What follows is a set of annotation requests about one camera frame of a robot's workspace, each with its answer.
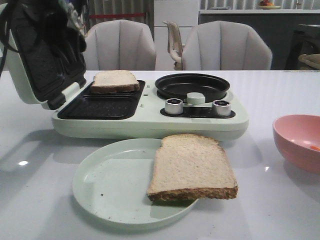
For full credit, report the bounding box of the red barrier belt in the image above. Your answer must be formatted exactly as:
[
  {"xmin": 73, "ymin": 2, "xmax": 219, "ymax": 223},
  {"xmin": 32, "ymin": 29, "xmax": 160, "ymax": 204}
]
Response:
[{"xmin": 89, "ymin": 12, "xmax": 147, "ymax": 19}]

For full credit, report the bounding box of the pink bowl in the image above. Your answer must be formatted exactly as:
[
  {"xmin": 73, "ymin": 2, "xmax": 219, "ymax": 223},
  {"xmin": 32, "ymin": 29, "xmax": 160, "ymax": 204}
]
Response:
[{"xmin": 272, "ymin": 114, "xmax": 320, "ymax": 174}]

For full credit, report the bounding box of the green pan handle knob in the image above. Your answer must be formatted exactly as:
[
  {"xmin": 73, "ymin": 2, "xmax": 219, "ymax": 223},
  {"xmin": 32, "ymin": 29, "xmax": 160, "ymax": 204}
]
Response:
[{"xmin": 186, "ymin": 92, "xmax": 206, "ymax": 105}]

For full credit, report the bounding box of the silver control knob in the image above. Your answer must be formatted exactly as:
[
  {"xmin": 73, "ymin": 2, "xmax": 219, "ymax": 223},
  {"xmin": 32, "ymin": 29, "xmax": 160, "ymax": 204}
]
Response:
[
  {"xmin": 212, "ymin": 100, "xmax": 232, "ymax": 117},
  {"xmin": 164, "ymin": 98, "xmax": 184, "ymax": 115}
]

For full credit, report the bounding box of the white refrigerator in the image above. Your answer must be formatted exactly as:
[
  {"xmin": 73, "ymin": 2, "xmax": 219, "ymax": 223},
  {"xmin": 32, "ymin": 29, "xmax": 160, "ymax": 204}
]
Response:
[{"xmin": 154, "ymin": 0, "xmax": 200, "ymax": 71}]

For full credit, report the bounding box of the beige office chair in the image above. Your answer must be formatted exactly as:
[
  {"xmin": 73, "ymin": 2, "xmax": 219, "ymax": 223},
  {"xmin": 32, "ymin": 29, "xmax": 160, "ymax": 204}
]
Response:
[{"xmin": 163, "ymin": 21, "xmax": 184, "ymax": 71}]

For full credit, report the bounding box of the black round frying pan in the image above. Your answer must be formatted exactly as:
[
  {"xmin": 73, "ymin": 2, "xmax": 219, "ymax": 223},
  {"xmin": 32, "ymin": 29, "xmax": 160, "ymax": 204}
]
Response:
[{"xmin": 154, "ymin": 73, "xmax": 230, "ymax": 103}]

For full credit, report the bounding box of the green breakfast maker lid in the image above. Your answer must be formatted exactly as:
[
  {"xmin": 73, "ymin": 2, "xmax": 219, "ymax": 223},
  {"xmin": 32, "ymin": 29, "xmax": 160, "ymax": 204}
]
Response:
[{"xmin": 0, "ymin": 2, "xmax": 88, "ymax": 111}]

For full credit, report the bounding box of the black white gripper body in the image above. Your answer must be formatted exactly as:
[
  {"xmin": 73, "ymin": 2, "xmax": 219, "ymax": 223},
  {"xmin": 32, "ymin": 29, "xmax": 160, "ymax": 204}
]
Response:
[{"xmin": 9, "ymin": 0, "xmax": 87, "ymax": 53}]

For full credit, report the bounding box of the fruit plate on counter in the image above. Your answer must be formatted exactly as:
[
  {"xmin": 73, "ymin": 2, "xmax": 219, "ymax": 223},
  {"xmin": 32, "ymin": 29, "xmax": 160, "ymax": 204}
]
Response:
[{"xmin": 258, "ymin": 0, "xmax": 281, "ymax": 10}]

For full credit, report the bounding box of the beige curtain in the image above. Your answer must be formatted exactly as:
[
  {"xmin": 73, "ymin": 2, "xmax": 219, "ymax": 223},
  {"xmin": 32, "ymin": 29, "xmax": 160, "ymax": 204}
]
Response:
[{"xmin": 86, "ymin": 0, "xmax": 154, "ymax": 32}]

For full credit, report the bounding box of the green breakfast maker base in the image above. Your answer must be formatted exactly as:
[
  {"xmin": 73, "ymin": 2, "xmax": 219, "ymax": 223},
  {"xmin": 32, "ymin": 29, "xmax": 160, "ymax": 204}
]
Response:
[{"xmin": 52, "ymin": 79, "xmax": 249, "ymax": 141}]

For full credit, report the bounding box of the grey kitchen counter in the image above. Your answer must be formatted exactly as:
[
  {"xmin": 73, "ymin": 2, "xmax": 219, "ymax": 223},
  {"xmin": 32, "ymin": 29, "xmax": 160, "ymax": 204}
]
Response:
[{"xmin": 198, "ymin": 9, "xmax": 320, "ymax": 70}]

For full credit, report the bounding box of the light green round plate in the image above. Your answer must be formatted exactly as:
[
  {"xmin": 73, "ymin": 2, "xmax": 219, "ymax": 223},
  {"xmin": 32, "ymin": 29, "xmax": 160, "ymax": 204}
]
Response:
[{"xmin": 72, "ymin": 138, "xmax": 197, "ymax": 231}]

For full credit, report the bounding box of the right silver control knob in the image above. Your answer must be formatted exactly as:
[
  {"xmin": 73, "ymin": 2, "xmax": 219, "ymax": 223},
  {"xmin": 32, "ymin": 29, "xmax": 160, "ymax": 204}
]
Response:
[{"xmin": 212, "ymin": 100, "xmax": 232, "ymax": 117}]

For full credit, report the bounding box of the left silver control knob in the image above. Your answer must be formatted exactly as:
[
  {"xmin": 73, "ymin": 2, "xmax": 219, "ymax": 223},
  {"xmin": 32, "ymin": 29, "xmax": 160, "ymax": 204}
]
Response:
[{"xmin": 164, "ymin": 98, "xmax": 184, "ymax": 115}]

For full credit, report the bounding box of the grey upholstered chair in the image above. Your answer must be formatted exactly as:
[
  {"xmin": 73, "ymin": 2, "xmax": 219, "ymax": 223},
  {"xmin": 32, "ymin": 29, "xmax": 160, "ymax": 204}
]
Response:
[
  {"xmin": 83, "ymin": 19, "xmax": 157, "ymax": 71},
  {"xmin": 182, "ymin": 20, "xmax": 273, "ymax": 71}
]

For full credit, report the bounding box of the left grey upholstered chair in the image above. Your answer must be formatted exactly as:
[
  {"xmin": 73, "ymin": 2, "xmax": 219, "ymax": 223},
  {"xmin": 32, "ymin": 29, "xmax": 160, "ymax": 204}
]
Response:
[{"xmin": 83, "ymin": 19, "xmax": 157, "ymax": 71}]

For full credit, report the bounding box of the right grey upholstered chair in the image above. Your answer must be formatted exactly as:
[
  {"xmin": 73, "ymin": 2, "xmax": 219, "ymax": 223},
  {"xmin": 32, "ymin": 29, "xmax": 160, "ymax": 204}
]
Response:
[{"xmin": 182, "ymin": 20, "xmax": 273, "ymax": 71}]

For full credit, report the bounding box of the white bread slice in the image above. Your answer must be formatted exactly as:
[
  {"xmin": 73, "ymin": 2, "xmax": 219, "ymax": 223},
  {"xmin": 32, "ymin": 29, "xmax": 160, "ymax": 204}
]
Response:
[
  {"xmin": 147, "ymin": 133, "xmax": 238, "ymax": 201},
  {"xmin": 90, "ymin": 70, "xmax": 140, "ymax": 94}
]

